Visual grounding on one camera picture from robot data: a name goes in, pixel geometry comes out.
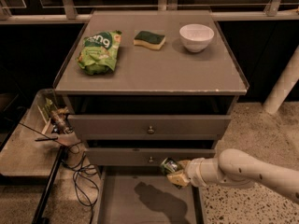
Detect top grey drawer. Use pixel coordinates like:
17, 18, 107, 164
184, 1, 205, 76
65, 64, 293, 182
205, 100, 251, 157
68, 115, 231, 140

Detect white ceramic bowl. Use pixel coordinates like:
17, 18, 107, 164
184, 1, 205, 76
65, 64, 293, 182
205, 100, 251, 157
179, 24, 214, 53

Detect green soda can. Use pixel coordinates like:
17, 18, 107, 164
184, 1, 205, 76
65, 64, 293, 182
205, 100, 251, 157
160, 158, 182, 189

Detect clear plastic bin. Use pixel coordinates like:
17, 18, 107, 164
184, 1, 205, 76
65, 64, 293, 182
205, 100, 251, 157
0, 89, 79, 176

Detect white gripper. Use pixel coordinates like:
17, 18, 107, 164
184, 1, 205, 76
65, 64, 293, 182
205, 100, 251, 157
166, 158, 206, 187

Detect black metal bar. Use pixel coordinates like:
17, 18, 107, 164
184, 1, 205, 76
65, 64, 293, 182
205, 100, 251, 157
32, 147, 65, 224

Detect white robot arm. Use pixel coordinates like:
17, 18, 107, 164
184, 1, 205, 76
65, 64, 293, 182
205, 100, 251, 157
161, 148, 299, 203

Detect grey drawer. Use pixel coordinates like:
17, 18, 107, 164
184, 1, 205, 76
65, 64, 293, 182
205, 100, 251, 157
68, 115, 231, 140
94, 166, 205, 224
86, 147, 216, 166

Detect green snack bag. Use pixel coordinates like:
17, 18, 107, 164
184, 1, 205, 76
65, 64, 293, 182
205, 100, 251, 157
76, 30, 121, 76

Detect black cable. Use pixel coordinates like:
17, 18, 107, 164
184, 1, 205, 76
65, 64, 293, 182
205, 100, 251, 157
61, 140, 100, 224

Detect grey drawer cabinet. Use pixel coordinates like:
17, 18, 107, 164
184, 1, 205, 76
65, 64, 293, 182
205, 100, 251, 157
52, 10, 249, 224

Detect clutter items in bin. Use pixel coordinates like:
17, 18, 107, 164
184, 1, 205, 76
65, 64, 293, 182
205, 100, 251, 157
37, 98, 73, 134

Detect white support pole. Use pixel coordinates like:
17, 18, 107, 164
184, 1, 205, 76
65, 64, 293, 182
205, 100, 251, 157
263, 45, 299, 114

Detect green and yellow sponge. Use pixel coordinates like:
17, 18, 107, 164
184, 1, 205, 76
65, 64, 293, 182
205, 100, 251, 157
134, 31, 165, 50

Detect bottom grey drawer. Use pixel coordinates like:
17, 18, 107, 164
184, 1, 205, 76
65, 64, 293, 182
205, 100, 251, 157
94, 166, 205, 224

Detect middle grey drawer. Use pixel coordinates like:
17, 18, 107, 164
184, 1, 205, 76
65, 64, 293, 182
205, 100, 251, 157
86, 147, 216, 166

